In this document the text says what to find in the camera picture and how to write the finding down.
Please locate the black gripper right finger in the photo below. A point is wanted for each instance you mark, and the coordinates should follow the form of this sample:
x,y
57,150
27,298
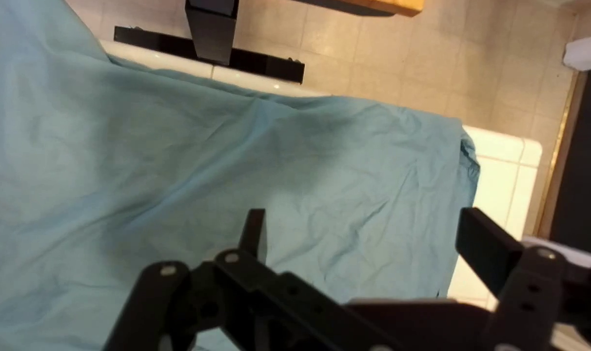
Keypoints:
x,y
529,284

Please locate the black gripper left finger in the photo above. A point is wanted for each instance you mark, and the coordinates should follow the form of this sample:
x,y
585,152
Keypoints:
x,y
242,304

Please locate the blue pillowcase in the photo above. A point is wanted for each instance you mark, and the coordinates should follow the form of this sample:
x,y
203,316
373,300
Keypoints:
x,y
178,195

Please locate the dark panel with brass edge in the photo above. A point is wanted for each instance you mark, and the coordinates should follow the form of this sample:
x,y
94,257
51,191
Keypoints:
x,y
583,162

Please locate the white panel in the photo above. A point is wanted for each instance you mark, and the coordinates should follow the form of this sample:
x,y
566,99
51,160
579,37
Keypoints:
x,y
587,50

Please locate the wooden cart board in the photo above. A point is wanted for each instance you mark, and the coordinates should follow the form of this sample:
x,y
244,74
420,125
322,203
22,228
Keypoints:
x,y
384,6

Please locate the black post with foot bar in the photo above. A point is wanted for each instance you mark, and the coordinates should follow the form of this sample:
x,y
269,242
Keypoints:
x,y
209,31

